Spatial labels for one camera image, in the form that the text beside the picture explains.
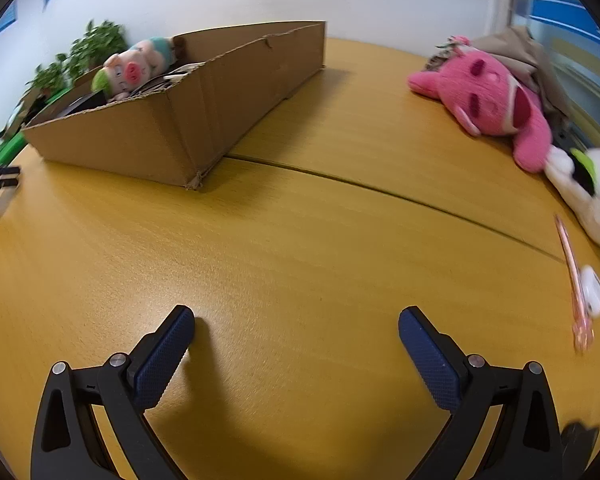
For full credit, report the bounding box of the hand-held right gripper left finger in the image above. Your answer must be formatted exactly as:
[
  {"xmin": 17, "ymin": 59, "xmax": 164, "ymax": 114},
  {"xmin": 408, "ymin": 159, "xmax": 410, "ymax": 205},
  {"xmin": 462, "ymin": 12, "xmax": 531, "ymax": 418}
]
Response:
[{"xmin": 30, "ymin": 304, "xmax": 197, "ymax": 480}]

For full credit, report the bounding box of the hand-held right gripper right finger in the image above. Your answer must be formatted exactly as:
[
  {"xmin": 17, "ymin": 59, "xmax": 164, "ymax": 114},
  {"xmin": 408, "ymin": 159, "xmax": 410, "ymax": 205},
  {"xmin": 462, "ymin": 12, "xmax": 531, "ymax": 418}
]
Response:
[{"xmin": 398, "ymin": 306, "xmax": 565, "ymax": 480}]

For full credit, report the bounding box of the pig plush toy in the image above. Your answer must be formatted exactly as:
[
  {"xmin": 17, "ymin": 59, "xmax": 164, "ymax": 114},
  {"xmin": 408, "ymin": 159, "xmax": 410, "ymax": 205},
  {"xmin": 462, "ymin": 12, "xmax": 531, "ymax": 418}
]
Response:
[{"xmin": 91, "ymin": 36, "xmax": 187, "ymax": 102}]

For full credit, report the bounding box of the cardboard box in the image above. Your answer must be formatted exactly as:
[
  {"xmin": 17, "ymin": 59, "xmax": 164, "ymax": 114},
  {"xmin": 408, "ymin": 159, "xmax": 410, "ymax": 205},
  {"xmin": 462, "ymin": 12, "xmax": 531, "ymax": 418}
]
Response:
[{"xmin": 21, "ymin": 21, "xmax": 327, "ymax": 191}]

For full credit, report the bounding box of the black box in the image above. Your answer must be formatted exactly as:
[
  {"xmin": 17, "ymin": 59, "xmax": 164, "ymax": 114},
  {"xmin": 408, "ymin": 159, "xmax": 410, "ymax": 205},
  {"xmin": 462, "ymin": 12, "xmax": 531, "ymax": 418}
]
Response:
[{"xmin": 147, "ymin": 61, "xmax": 207, "ymax": 93}]

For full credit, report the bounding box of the wooden desktop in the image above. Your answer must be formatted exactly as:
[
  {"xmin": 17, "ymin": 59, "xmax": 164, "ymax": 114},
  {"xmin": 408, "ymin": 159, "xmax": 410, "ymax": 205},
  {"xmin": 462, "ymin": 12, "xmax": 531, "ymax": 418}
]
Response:
[{"xmin": 0, "ymin": 35, "xmax": 600, "ymax": 480}]

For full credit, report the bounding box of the dark flat object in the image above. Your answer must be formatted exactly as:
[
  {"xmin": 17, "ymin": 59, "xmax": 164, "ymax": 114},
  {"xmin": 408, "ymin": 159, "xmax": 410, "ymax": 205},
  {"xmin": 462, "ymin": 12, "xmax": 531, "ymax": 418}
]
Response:
[{"xmin": 60, "ymin": 91, "xmax": 112, "ymax": 117}]

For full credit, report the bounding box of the green potted plant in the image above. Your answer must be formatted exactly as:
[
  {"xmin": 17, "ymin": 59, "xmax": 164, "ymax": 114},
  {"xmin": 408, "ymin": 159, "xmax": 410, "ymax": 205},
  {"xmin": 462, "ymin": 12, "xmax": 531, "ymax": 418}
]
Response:
[{"xmin": 27, "ymin": 20, "xmax": 128, "ymax": 93}]

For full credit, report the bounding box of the small white case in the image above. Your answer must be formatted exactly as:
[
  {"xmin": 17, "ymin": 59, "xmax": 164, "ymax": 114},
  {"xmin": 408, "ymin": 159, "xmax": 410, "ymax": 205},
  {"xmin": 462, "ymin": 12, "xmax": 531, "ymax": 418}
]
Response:
[{"xmin": 578, "ymin": 265, "xmax": 600, "ymax": 318}]

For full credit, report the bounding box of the pink plush toy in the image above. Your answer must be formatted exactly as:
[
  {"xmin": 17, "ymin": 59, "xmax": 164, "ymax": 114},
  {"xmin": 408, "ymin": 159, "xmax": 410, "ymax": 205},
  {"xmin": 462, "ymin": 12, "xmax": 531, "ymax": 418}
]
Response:
[{"xmin": 406, "ymin": 35, "xmax": 553, "ymax": 175}]

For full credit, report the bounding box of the beige cloth bundle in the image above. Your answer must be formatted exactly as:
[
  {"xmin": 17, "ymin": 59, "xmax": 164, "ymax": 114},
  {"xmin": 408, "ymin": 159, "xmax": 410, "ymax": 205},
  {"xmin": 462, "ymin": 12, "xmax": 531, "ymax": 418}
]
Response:
[{"xmin": 427, "ymin": 25, "xmax": 577, "ymax": 122}]

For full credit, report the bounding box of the glass partition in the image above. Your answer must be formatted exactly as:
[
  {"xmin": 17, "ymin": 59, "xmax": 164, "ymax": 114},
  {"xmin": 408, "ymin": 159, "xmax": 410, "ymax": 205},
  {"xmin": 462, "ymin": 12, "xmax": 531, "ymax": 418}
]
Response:
[{"xmin": 510, "ymin": 0, "xmax": 600, "ymax": 141}]

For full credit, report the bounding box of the blue banner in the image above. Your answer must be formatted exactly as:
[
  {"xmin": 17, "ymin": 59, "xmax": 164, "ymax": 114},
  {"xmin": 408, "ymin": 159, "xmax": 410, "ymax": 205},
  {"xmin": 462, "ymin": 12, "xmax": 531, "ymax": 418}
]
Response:
[{"xmin": 530, "ymin": 0, "xmax": 600, "ymax": 32}]

